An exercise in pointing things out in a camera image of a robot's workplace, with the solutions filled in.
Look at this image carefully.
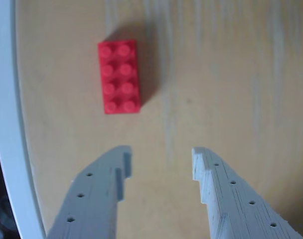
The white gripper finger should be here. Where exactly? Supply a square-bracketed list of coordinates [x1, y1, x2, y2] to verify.
[191, 146, 303, 239]
[45, 145, 133, 239]

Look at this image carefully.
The red lego block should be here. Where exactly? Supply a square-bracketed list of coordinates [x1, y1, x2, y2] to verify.
[98, 39, 142, 115]

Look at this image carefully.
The white table rim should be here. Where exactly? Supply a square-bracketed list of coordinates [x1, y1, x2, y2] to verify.
[0, 0, 46, 239]

